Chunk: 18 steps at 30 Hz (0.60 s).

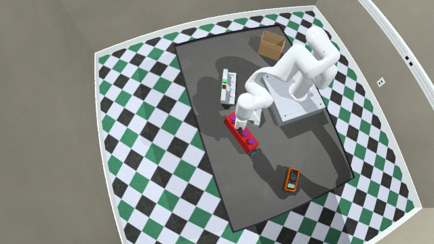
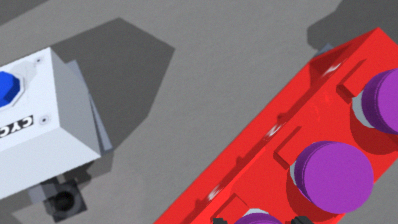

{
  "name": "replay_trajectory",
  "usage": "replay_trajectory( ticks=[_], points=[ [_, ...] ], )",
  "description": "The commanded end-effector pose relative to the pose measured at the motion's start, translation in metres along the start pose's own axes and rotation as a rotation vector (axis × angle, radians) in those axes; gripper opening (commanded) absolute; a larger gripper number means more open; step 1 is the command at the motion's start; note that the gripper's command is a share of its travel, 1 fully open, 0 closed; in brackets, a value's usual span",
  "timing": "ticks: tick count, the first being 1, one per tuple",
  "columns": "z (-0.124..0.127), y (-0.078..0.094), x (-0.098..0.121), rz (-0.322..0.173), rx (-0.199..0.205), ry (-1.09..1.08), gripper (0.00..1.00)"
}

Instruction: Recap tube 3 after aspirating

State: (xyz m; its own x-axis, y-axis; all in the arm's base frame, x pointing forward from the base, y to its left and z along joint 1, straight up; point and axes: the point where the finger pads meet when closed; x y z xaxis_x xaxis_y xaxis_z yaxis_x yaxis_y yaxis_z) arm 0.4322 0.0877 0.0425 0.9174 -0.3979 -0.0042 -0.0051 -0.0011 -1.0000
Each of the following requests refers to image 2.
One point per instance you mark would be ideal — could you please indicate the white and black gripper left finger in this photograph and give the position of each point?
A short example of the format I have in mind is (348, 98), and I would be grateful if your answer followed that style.
(219, 221)

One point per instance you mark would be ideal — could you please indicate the white push-button control box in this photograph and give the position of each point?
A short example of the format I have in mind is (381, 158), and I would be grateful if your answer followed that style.
(49, 124)

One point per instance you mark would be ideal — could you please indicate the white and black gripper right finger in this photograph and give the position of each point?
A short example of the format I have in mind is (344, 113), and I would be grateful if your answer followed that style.
(301, 220)

